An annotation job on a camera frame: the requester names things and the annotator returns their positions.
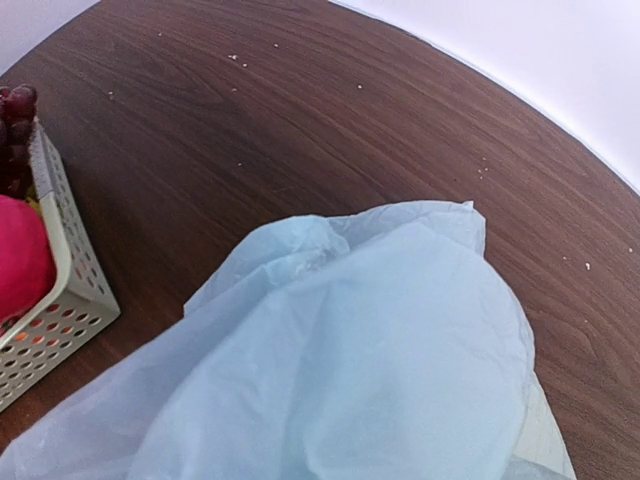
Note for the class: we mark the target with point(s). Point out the light blue plastic bag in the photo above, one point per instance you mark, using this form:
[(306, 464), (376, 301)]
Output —
[(380, 345)]

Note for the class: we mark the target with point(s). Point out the pink red round fruit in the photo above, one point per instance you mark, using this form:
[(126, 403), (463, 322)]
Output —
[(28, 270)]

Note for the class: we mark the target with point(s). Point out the dark purple grape bunch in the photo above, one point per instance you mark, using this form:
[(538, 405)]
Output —
[(18, 112)]

